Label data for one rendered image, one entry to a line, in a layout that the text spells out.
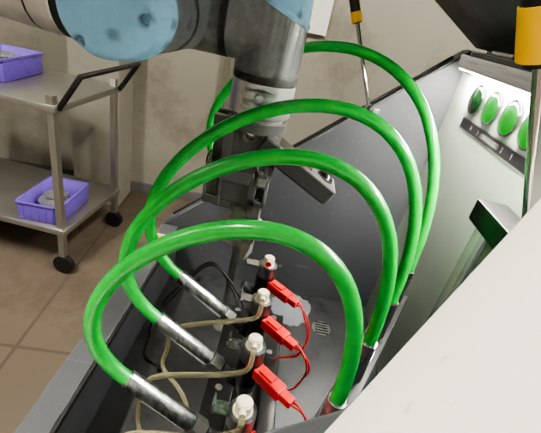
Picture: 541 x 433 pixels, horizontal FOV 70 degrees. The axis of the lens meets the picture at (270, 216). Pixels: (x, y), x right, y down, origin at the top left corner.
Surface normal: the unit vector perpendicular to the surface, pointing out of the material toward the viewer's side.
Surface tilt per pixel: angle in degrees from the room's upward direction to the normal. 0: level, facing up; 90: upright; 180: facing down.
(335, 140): 90
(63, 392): 0
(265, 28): 90
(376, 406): 76
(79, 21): 90
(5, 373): 0
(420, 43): 90
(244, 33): 101
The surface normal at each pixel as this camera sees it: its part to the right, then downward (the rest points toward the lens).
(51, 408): 0.19, -0.86
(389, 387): -0.90, -0.41
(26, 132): 0.00, 0.48
